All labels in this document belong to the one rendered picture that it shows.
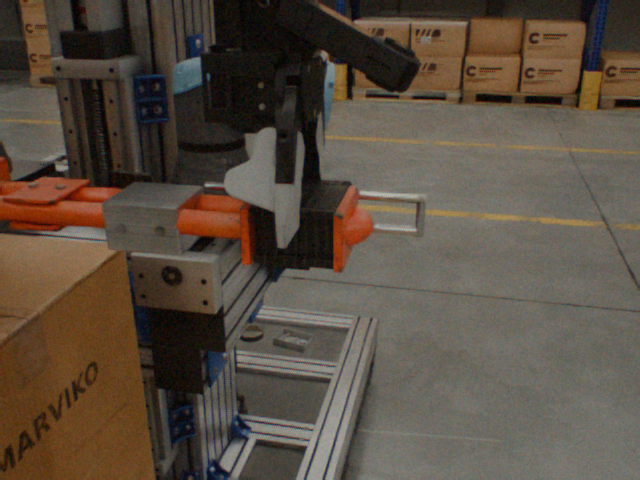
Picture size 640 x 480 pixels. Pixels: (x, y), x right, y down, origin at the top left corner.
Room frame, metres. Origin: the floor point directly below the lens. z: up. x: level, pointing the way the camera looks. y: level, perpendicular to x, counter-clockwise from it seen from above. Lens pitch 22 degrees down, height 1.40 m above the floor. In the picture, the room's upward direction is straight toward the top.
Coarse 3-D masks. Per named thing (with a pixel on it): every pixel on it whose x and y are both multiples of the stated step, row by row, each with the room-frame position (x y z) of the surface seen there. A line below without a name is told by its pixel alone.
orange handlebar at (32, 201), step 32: (0, 192) 0.60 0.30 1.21; (32, 192) 0.57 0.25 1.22; (64, 192) 0.56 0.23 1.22; (96, 192) 0.58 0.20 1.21; (32, 224) 0.55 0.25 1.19; (64, 224) 0.55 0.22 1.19; (96, 224) 0.54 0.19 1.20; (192, 224) 0.52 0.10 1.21; (224, 224) 0.51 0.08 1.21; (352, 224) 0.50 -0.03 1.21
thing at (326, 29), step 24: (288, 0) 0.51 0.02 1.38; (312, 0) 0.54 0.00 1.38; (288, 24) 0.51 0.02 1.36; (312, 24) 0.50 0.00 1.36; (336, 24) 0.50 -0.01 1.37; (336, 48) 0.50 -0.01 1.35; (360, 48) 0.49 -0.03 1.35; (384, 48) 0.49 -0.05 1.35; (408, 48) 0.52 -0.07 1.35; (384, 72) 0.49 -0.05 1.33; (408, 72) 0.49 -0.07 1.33
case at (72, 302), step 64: (0, 256) 0.75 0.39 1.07; (64, 256) 0.75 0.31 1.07; (0, 320) 0.59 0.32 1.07; (64, 320) 0.64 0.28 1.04; (128, 320) 0.77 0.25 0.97; (0, 384) 0.54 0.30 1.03; (64, 384) 0.63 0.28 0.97; (128, 384) 0.75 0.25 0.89; (0, 448) 0.52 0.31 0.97; (64, 448) 0.61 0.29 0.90; (128, 448) 0.73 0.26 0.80
